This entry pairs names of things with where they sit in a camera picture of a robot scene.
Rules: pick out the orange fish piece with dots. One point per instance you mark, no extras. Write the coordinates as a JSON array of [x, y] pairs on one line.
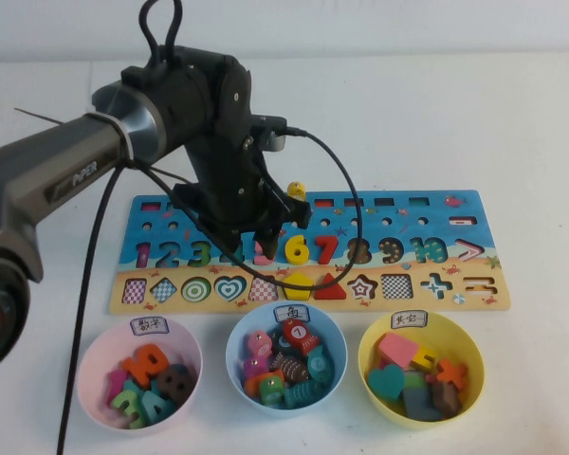
[[253, 385]]

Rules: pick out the orange plus piece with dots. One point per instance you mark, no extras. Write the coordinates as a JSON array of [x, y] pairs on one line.
[[449, 372]]

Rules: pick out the red number seven piece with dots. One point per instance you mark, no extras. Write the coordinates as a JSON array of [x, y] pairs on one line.
[[327, 246]]

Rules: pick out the yellow plastic bowl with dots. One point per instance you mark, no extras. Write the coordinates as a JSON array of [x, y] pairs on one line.
[[469, 351]]

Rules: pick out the colourful wooden puzzle board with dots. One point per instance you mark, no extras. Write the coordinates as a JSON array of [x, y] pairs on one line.
[[479, 294]]

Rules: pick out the green fish piece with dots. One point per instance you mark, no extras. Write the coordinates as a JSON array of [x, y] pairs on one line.
[[271, 392]]

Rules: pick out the red fish piece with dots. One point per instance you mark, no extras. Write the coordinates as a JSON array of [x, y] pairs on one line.
[[299, 334]]

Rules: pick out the yellow pentagon piece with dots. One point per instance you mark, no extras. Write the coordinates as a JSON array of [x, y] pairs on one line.
[[297, 291]]

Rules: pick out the paper label on yellow bowl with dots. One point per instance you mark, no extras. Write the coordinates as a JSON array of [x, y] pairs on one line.
[[409, 320]]

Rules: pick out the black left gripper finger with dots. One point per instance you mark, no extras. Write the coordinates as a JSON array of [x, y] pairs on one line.
[[299, 213], [269, 244]]

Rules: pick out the grey-blue block piece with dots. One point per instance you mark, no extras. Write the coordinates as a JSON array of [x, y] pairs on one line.
[[419, 404]]

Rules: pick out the teal number four piece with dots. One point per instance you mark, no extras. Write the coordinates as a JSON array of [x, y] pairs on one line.
[[156, 407]]

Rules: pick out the green number three piece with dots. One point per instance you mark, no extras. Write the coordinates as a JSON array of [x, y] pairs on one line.
[[128, 407]]

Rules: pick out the magenta fish piece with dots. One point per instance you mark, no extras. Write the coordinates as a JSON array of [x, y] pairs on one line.
[[255, 367]]

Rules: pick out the brown striped fish piece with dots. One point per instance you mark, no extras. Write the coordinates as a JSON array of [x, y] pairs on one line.
[[289, 367]]

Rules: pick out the dark fish piece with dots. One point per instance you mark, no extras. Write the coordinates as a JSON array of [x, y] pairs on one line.
[[279, 342]]

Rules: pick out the paper label on pink bowl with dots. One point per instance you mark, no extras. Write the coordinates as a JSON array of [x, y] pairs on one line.
[[149, 327]]

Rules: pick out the white zip tie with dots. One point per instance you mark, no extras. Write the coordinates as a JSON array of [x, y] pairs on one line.
[[121, 135]]

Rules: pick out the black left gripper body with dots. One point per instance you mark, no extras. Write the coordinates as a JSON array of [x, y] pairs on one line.
[[227, 199]]

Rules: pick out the red triangle piece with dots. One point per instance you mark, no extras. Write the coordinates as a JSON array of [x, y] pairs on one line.
[[332, 293]]

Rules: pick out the orange number ten piece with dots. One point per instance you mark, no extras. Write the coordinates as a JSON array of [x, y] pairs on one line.
[[144, 362]]

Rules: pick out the pink trapezoid block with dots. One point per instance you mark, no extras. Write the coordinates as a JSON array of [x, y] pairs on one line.
[[398, 350]]

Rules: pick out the pink fish piece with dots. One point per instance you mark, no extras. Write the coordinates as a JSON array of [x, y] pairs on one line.
[[258, 345]]

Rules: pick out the teal heart piece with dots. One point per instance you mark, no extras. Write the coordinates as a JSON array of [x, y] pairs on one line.
[[385, 381]]

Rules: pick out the teal striped fish piece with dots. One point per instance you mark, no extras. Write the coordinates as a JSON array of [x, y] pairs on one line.
[[303, 395]]

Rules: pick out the paper label on blue bowl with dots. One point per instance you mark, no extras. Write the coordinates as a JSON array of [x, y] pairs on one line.
[[291, 314]]

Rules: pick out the yellow fish piece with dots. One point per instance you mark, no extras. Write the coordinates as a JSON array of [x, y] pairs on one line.
[[295, 189]]

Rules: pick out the brown block piece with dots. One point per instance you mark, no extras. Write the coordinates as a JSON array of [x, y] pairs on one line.
[[446, 399]]

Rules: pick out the pink plastic bowl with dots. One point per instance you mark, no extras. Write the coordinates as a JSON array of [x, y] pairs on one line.
[[99, 360]]

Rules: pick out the teal fish with number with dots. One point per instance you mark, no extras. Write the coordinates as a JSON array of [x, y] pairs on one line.
[[320, 364]]

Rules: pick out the pink number five piece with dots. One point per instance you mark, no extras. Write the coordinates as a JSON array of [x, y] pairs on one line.
[[262, 256]]

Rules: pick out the magenta number piece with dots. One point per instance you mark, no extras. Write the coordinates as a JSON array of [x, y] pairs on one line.
[[116, 386]]

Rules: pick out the brown number eight piece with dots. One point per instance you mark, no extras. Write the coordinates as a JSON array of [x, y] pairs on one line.
[[175, 381]]

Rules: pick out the green block piece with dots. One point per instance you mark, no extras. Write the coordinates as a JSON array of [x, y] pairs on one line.
[[414, 380]]

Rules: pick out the blue plastic bowl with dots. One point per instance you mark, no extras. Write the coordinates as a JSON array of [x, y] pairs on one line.
[[334, 341]]

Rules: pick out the yellow number six piece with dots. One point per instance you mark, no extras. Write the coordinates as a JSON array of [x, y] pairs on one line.
[[296, 251]]

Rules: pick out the yellow sign piece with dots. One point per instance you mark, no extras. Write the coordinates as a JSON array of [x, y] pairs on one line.
[[424, 360]]

